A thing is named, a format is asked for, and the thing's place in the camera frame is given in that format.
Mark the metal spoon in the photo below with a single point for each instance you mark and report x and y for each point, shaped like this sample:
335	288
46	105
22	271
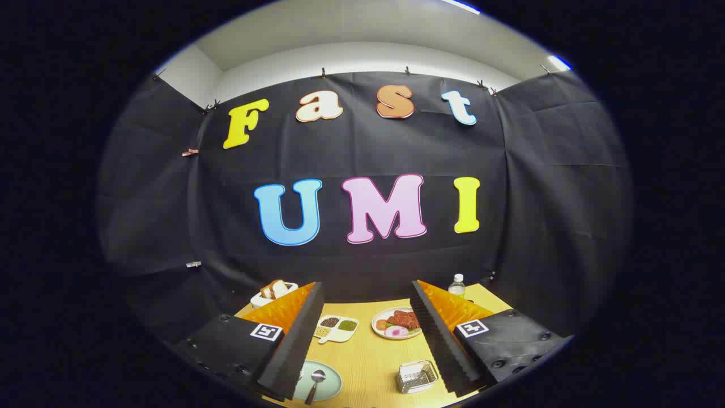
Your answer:
318	375

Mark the light green plate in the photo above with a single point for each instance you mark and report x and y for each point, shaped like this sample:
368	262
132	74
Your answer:
331	385

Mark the pile of dark beans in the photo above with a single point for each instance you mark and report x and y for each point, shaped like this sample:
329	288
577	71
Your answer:
329	322

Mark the small bread slice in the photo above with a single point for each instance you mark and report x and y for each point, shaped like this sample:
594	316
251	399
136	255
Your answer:
265	292

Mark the white oval food plate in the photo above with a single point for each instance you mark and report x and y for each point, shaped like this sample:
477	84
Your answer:
380	333

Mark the large bread slice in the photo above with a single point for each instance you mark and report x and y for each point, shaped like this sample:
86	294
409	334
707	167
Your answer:
279	288

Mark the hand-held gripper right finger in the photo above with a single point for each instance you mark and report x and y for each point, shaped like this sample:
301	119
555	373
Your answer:
442	345

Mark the brown meat pieces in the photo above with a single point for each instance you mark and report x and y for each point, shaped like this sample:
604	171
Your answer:
403	319

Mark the pile of green beans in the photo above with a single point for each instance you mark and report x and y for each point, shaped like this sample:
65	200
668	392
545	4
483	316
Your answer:
347	325

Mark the orange tomato slice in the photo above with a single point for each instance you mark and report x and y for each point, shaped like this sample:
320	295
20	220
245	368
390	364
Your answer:
382	324

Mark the pink round slice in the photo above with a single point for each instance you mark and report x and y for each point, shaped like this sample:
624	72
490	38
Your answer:
395	330

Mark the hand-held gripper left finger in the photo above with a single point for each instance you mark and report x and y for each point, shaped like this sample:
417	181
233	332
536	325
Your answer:
297	345

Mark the metal drain basket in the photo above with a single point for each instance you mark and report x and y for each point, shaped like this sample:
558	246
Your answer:
416	377

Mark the white divided dish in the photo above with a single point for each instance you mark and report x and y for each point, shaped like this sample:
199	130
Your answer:
335	338

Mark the white toaster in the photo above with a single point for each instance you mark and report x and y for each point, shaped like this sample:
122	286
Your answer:
258	301

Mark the ceiling light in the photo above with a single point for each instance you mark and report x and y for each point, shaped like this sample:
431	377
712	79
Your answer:
558	62
461	5

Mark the copper clip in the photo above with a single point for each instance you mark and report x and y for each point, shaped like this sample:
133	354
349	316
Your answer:
190	152

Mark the green label plastic bottle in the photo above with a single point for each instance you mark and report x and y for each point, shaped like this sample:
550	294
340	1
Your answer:
456	286

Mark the pile of yellow soybeans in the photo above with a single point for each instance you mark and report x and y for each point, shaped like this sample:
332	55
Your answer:
323	332

